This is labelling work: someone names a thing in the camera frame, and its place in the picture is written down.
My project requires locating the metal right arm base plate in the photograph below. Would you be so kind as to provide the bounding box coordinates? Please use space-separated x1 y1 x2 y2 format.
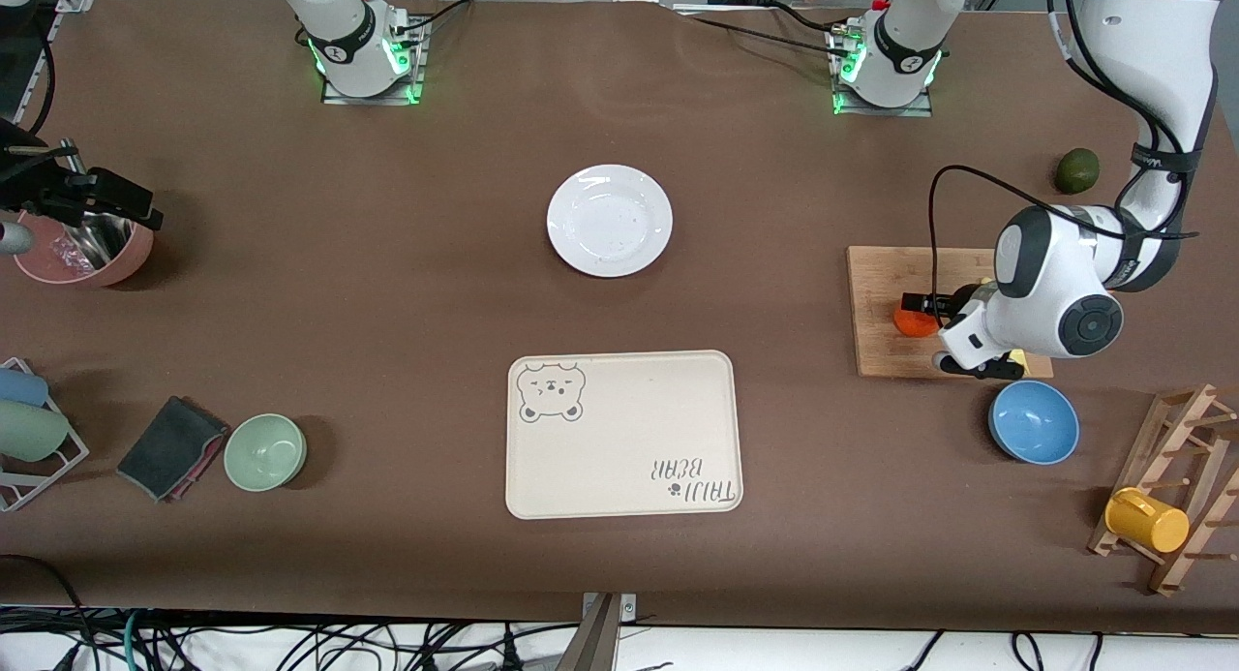
321 17 427 106

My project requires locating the black base cable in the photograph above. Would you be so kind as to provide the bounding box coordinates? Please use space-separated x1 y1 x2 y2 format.
687 13 858 62
387 0 475 38

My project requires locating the blue bowl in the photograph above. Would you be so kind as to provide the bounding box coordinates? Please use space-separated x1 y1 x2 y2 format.
988 380 1080 466

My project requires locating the pink bowl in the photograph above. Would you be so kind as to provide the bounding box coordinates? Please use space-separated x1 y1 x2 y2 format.
13 209 155 289

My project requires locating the dark green avocado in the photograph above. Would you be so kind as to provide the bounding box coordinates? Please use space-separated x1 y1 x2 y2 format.
1054 148 1101 196

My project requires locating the black left base cable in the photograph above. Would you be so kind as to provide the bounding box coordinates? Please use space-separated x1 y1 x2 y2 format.
687 13 858 62

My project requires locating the cream bear print tray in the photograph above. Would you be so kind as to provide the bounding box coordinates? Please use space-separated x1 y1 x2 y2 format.
505 350 744 521

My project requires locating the black right base cable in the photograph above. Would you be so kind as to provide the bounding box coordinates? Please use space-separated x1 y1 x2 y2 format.
387 0 475 38

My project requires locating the white round plate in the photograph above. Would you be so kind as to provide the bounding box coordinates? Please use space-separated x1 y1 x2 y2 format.
547 165 674 279

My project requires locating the pale green cup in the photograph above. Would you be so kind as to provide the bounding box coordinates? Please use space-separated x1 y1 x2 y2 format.
0 400 71 463

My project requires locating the orange mandarin fruit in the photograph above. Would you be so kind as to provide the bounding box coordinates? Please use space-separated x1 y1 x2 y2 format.
892 305 945 339

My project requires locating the light blue cup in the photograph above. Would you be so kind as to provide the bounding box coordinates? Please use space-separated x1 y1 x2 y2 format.
0 367 49 408

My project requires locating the metal table edge bracket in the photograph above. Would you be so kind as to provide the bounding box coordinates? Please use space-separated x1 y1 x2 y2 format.
557 592 640 671

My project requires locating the black looped floor cable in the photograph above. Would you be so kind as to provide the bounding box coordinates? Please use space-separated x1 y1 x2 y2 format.
0 553 93 671

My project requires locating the folded dark grey cloth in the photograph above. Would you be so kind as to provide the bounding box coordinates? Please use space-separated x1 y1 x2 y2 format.
116 395 231 503

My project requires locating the pale green bowl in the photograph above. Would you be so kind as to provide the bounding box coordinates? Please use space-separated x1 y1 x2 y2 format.
224 413 309 493

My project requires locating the yellow mug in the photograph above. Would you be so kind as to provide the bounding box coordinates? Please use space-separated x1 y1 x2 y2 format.
1104 487 1191 555

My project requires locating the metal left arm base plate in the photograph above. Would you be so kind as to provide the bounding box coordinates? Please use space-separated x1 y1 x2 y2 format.
828 22 935 118

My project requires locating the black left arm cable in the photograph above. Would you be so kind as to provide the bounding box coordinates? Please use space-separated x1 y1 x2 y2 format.
927 0 1206 309

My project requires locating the metal scoop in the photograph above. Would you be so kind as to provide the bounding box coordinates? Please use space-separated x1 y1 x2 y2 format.
58 140 136 270

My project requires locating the wooden cutting board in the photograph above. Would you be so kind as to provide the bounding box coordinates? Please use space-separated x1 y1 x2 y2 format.
847 246 1055 379

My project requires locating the white wire cup rack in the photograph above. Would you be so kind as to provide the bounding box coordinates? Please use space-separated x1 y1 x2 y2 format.
0 356 90 513

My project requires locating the wooden mug rack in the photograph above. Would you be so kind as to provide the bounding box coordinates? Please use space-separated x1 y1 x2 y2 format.
1088 383 1239 596

